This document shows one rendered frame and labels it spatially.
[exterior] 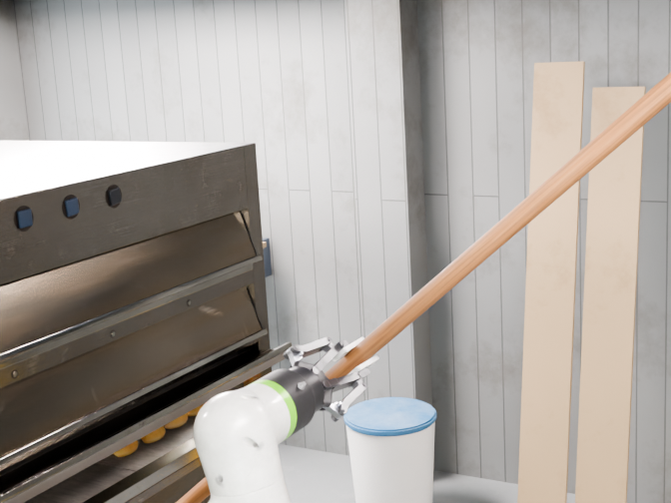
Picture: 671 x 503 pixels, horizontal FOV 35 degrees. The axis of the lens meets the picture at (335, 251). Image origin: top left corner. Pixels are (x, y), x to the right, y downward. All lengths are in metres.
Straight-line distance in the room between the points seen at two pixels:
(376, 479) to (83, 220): 2.71
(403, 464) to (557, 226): 1.36
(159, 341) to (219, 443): 1.89
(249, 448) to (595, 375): 3.74
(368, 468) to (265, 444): 3.87
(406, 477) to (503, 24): 2.27
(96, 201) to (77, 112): 3.91
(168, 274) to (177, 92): 3.23
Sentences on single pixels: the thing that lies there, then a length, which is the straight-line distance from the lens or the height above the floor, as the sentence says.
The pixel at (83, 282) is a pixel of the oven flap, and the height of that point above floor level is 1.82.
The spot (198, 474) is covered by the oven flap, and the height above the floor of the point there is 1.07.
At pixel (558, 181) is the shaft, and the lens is 1.50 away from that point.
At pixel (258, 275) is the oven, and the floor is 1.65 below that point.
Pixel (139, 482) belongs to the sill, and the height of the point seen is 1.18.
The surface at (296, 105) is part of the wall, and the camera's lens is 5.92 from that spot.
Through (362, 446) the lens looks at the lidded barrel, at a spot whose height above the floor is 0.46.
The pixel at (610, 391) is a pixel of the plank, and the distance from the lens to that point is 5.03.
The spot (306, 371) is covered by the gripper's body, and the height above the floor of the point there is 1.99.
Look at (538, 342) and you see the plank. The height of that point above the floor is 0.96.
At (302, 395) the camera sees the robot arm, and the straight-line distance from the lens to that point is 1.50.
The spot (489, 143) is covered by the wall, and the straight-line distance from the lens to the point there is 5.44.
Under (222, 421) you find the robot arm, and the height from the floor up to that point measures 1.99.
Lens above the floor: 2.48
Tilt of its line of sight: 12 degrees down
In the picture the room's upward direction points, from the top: 3 degrees counter-clockwise
